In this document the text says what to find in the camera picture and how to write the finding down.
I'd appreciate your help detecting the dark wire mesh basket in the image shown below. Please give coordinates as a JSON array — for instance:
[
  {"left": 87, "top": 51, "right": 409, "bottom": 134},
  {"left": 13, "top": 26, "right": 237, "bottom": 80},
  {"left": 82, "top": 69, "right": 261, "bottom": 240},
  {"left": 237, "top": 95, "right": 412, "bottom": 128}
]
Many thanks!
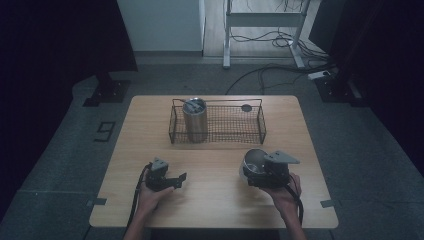
[{"left": 168, "top": 97, "right": 268, "bottom": 146}]

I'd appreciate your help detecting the white desk frame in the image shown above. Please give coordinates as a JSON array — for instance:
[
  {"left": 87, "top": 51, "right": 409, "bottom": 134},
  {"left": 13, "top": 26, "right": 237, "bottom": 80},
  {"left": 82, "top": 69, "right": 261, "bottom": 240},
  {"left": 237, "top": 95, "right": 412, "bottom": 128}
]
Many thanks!
[{"left": 222, "top": 0, "right": 314, "bottom": 70}]

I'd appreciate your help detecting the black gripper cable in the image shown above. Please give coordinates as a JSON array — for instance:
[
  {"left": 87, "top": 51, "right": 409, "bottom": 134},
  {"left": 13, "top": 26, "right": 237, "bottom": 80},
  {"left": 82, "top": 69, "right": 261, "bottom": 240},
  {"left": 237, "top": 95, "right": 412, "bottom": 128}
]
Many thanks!
[
  {"left": 287, "top": 173, "right": 305, "bottom": 225},
  {"left": 127, "top": 162, "right": 153, "bottom": 228}
]

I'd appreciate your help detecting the bundle of black floor cables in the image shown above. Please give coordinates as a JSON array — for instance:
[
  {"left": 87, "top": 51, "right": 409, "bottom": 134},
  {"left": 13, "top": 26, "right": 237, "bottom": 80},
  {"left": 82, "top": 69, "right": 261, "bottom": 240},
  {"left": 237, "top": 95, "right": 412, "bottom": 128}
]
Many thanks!
[{"left": 225, "top": 0, "right": 336, "bottom": 96}]

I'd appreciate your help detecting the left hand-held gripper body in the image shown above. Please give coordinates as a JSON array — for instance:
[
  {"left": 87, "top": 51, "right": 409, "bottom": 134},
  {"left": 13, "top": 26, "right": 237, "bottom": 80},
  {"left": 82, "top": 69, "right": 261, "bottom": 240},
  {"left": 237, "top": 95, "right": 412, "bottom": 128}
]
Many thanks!
[{"left": 145, "top": 156, "right": 170, "bottom": 193}]

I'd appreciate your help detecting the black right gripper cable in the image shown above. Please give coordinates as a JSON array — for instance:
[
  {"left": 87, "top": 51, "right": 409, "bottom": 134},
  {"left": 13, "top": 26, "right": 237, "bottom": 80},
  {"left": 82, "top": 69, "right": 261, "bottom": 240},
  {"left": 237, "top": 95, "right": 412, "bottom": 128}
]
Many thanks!
[{"left": 287, "top": 173, "right": 305, "bottom": 225}]

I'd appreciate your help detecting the tall steel cup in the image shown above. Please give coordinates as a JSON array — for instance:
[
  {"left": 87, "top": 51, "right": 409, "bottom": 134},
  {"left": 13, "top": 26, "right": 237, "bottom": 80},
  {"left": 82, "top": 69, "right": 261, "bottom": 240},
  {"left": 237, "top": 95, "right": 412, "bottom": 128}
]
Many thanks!
[{"left": 181, "top": 97, "right": 209, "bottom": 144}]

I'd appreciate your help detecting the black stand base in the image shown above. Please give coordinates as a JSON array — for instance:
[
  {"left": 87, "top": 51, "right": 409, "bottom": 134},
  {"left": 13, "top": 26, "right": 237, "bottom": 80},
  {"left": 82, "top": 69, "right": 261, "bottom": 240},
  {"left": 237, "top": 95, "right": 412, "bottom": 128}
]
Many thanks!
[
  {"left": 82, "top": 71, "right": 132, "bottom": 108},
  {"left": 314, "top": 74, "right": 369, "bottom": 108}
]

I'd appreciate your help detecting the white cabinet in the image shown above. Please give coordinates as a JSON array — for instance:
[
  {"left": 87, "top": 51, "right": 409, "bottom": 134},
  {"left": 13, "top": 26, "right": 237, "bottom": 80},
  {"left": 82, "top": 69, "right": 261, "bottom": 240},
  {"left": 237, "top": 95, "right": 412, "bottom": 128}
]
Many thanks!
[{"left": 116, "top": 0, "right": 206, "bottom": 53}]

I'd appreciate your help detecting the person's right hand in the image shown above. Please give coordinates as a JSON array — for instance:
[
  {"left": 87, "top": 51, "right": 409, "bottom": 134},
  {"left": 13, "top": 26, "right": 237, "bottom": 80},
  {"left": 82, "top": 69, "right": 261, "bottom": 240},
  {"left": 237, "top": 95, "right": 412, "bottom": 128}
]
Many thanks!
[{"left": 261, "top": 172, "right": 303, "bottom": 219}]

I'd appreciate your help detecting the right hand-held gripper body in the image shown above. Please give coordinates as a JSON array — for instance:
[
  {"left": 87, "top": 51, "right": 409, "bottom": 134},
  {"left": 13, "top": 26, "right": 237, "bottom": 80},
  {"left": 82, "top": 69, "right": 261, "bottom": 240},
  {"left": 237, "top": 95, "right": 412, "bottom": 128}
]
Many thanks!
[{"left": 262, "top": 150, "right": 301, "bottom": 188}]

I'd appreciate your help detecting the grey utensil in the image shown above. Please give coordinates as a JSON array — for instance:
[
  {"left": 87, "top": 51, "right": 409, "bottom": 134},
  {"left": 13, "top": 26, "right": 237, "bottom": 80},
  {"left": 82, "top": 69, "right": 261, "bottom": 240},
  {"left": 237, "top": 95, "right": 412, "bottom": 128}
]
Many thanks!
[{"left": 185, "top": 99, "right": 203, "bottom": 112}]

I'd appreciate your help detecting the dark curtain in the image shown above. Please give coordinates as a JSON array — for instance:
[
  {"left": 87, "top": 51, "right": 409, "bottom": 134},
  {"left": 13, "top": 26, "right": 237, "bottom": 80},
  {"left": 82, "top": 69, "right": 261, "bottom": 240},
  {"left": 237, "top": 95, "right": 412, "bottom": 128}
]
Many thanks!
[
  {"left": 308, "top": 0, "right": 424, "bottom": 168},
  {"left": 0, "top": 0, "right": 139, "bottom": 223}
]

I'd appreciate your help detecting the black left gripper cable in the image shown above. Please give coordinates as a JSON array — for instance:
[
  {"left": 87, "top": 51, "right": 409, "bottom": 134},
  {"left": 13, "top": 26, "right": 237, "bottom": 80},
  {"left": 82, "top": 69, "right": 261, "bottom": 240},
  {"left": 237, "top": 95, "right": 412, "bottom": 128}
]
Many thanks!
[{"left": 127, "top": 162, "right": 153, "bottom": 228}]

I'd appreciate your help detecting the white power strip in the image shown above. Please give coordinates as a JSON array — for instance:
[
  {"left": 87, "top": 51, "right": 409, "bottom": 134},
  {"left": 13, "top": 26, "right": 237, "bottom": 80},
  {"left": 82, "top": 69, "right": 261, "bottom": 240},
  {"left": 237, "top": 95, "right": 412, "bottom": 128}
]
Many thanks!
[{"left": 307, "top": 69, "right": 332, "bottom": 81}]

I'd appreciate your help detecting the wide steel cup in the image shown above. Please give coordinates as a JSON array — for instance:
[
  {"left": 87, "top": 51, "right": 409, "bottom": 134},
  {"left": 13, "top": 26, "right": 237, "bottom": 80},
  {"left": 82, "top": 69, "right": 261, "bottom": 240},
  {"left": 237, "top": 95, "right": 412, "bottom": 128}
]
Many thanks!
[{"left": 238, "top": 148, "right": 269, "bottom": 183}]

